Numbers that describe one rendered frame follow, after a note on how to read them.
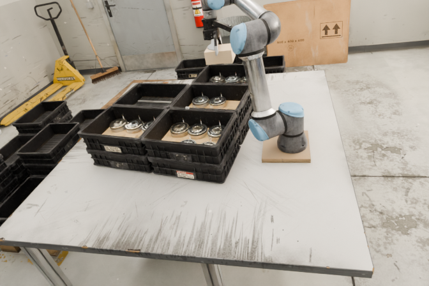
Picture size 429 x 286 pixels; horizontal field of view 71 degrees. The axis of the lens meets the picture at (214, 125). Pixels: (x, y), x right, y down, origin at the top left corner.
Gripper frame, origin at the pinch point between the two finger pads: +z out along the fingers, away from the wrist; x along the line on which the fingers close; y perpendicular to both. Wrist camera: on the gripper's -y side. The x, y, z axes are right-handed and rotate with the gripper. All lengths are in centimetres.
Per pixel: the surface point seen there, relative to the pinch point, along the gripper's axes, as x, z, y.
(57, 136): -3, 60, 149
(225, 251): 104, 41, -15
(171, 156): 65, 26, 16
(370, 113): -101, 111, -113
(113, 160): 59, 34, 53
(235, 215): 86, 41, -16
